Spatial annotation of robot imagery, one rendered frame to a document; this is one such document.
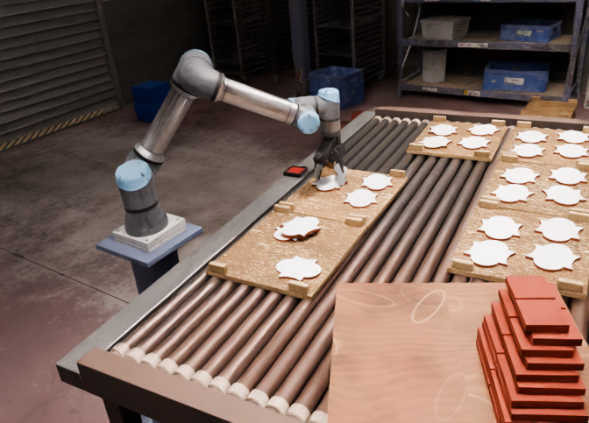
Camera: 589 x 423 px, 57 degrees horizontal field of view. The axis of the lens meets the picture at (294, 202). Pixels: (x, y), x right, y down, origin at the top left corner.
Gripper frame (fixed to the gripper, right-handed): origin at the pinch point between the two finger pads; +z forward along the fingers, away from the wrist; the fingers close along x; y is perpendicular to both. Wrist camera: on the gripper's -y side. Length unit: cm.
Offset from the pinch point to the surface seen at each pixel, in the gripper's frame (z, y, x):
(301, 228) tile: -0.9, -38.4, -8.5
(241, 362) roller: 6, -93, -21
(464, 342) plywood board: -7, -81, -69
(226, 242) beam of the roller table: 4, -48, 15
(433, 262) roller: 4, -35, -50
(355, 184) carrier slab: 0.7, 3.5, -9.1
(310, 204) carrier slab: 1.3, -17.4, -0.7
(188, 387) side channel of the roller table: 3, -107, -17
